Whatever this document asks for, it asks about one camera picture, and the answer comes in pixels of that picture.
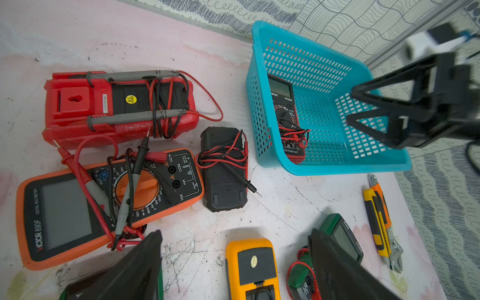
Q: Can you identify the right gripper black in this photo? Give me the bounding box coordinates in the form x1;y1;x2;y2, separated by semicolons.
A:
346;22;480;150

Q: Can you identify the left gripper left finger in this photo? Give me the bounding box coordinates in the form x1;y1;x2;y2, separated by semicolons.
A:
80;230;163;300

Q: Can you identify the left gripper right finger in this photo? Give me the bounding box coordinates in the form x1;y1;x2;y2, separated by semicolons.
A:
309;229;399;300

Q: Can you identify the green multimeter with leads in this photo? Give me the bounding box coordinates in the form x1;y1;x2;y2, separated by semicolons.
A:
286;213;364;300

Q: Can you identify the yellow orange multimeter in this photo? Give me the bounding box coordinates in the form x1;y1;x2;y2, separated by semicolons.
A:
226;237;281;300

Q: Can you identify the dark red-trim multimeter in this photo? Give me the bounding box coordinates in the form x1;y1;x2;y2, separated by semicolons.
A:
267;74;310;165

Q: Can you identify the small black multimeter face down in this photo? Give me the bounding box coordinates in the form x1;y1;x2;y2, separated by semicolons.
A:
197;126;248;213

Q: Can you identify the green multimeter DT9205A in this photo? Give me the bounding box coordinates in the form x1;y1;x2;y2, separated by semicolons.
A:
59;268;164;300

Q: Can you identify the orange Victor multimeter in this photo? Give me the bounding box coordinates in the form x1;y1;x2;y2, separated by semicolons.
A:
16;149;205;271

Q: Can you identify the teal plastic basket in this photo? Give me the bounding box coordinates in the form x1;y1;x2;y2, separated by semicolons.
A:
246;21;411;176

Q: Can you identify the red multimeter face down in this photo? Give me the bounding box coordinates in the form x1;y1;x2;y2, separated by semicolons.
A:
42;70;200;150

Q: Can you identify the yellow black utility knife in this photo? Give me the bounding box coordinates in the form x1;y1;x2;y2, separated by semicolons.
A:
363;188;391;258

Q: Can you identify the orange handled wrench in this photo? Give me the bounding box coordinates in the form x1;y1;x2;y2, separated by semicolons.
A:
368;174;403;273

